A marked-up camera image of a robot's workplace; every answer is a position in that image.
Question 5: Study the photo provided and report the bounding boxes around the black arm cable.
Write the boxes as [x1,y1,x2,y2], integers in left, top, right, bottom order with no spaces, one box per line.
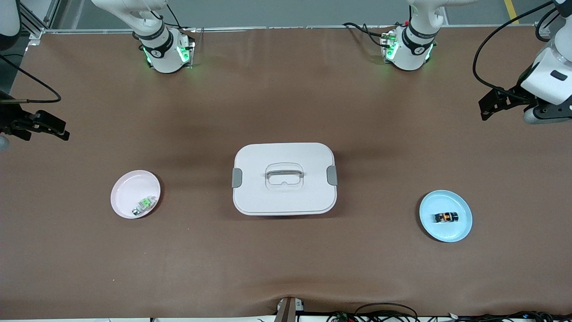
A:
[472,0,572,97]
[0,55,62,104]

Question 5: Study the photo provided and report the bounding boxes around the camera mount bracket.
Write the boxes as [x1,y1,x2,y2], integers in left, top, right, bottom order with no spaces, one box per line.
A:
[273,296,305,322]

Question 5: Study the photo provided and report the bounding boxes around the black cable bundle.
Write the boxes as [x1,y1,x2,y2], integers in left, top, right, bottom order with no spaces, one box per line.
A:
[326,302,572,322]

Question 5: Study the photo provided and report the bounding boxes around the aluminium frame post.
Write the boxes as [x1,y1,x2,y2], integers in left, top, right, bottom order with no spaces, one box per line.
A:
[20,0,61,41]
[534,13,561,37]

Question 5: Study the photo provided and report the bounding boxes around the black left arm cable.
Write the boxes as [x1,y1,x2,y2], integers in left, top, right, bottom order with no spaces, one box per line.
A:
[472,0,572,97]

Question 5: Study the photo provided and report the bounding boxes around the white lidded storage box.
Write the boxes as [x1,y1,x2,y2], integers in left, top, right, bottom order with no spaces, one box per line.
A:
[231,142,338,216]

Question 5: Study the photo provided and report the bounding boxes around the pink round plate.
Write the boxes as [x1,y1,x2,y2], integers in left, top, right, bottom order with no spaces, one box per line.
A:
[110,169,161,220]

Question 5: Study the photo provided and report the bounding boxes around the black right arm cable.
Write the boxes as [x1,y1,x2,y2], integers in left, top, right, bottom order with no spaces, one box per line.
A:
[0,55,62,104]

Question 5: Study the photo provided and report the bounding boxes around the brown table mat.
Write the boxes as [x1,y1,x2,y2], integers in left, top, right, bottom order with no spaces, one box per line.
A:
[0,27,572,319]

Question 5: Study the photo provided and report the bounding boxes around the light blue round plate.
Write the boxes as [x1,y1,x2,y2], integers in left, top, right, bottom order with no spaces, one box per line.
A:
[419,190,473,243]

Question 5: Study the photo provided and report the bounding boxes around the green and white switch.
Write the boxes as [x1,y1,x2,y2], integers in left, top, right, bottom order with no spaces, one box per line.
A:
[131,195,158,216]

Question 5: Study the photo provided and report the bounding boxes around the black base cables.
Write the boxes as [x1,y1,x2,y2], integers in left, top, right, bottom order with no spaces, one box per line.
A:
[342,21,395,48]

